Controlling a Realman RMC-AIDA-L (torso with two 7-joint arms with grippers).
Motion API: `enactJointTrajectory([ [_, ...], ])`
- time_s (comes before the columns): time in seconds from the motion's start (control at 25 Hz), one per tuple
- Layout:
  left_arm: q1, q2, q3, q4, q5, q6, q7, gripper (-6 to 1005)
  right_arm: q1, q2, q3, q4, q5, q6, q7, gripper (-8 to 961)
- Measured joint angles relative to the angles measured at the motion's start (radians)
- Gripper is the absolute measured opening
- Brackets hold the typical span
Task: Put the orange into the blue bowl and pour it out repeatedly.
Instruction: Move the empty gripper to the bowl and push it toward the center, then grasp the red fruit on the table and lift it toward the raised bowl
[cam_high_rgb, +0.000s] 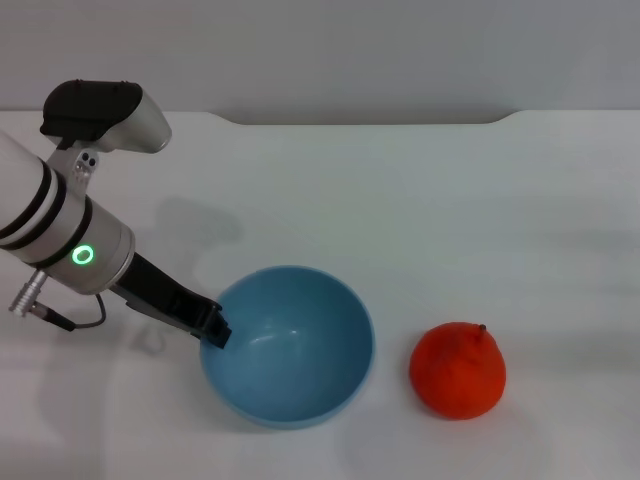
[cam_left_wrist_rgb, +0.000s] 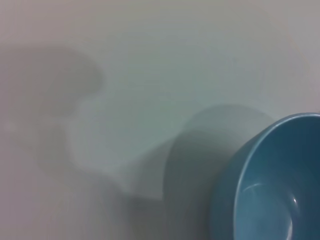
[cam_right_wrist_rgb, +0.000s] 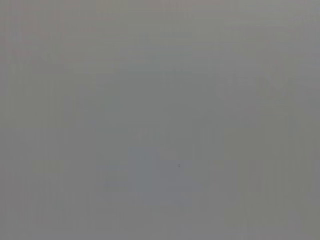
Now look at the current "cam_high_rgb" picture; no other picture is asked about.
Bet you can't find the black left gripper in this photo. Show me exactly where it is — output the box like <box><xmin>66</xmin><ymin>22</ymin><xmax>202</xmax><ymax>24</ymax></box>
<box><xmin>110</xmin><ymin>252</ymin><xmax>235</xmax><ymax>349</ymax></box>

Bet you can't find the blue ceramic bowl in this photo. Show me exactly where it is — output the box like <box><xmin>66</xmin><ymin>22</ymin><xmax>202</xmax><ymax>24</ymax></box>
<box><xmin>199</xmin><ymin>264</ymin><xmax>376</xmax><ymax>430</ymax></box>

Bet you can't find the orange fruit with stem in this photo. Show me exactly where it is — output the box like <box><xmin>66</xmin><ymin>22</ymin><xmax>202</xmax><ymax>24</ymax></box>
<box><xmin>408</xmin><ymin>322</ymin><xmax>507</xmax><ymax>420</ymax></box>

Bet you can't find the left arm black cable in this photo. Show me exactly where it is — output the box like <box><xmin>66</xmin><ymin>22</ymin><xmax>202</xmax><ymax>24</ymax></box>
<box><xmin>8</xmin><ymin>271</ymin><xmax>107</xmax><ymax>332</ymax></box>

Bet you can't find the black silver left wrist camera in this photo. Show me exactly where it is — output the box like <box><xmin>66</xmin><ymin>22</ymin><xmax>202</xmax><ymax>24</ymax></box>
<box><xmin>39</xmin><ymin>78</ymin><xmax>173</xmax><ymax>174</ymax></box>

